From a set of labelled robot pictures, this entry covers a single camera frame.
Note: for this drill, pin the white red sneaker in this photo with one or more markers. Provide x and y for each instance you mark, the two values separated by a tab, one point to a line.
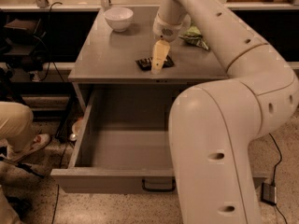
29	147

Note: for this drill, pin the black tripod leg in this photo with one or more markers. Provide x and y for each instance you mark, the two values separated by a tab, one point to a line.
19	174

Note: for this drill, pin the white ceramic bowl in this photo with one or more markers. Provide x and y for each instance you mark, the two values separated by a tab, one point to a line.
119	18

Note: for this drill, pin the black rxbar chocolate bar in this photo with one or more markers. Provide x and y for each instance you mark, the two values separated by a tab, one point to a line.
145	64

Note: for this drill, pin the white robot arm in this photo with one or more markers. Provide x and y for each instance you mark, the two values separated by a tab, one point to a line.
247	58

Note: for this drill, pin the black power adapter box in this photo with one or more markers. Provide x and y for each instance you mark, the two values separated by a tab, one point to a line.
269	194

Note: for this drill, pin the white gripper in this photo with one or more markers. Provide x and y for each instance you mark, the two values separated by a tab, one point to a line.
165	29

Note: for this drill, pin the open grey top drawer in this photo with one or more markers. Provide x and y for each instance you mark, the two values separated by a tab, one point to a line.
124	146

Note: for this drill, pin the person leg beige trousers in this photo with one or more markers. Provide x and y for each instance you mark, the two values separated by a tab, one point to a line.
16	125

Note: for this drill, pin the black drawer handle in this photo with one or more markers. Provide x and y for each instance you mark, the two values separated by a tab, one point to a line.
160	187

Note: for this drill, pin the grey metal cabinet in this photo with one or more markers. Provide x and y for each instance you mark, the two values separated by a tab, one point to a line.
109	57

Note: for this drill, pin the green chip bag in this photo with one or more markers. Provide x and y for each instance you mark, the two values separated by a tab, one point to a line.
193	36

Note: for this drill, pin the black equipment on left shelf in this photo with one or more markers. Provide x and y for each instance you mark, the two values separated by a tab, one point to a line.
22	43

